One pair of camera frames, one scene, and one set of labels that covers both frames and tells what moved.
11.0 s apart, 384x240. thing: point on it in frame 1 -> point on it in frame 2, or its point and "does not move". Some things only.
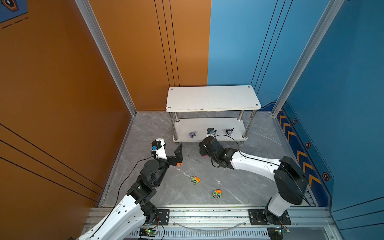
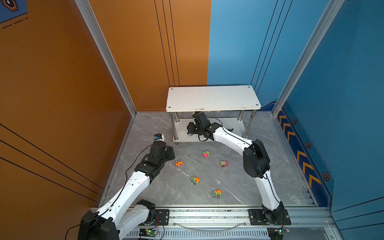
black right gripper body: x=203 y=151 -> x=193 y=129
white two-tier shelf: x=242 y=98 does not move
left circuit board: x=148 y=232 does not move
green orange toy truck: x=217 y=193 does not move
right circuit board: x=277 y=233 does not move
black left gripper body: x=169 y=160 -> x=168 y=155
